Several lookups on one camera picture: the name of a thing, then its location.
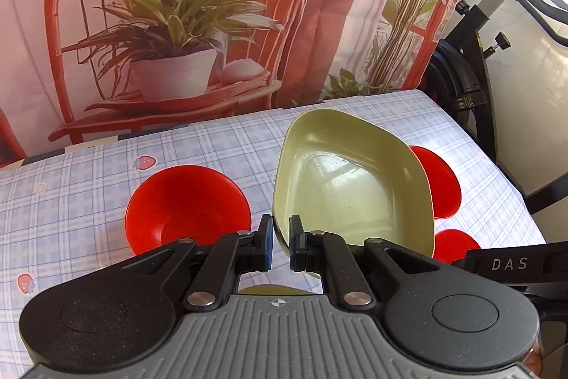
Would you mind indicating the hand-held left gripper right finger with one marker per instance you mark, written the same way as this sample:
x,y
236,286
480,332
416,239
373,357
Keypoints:
x,y
293,243

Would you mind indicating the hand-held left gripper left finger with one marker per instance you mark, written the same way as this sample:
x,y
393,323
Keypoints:
x,y
267,243

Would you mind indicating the green deep bowl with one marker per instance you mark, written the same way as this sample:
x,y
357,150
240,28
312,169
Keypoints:
x,y
355,183

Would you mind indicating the green plate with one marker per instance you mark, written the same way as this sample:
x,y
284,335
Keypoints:
x,y
270,289

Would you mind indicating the small red bowl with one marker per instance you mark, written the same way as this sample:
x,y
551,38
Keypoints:
x,y
455,246

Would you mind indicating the large red bowl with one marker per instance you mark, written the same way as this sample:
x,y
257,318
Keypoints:
x,y
186,206

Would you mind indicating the red bowl behind green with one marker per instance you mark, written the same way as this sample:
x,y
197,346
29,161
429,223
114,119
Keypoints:
x,y
439,183

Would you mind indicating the checked strawberry tablecloth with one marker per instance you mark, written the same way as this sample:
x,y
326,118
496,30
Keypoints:
x,y
88,201

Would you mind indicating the black exercise bike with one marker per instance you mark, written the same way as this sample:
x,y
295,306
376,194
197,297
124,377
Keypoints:
x,y
461,72

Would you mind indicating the printed chair and plant backdrop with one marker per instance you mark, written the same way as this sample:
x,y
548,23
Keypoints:
x,y
177,28

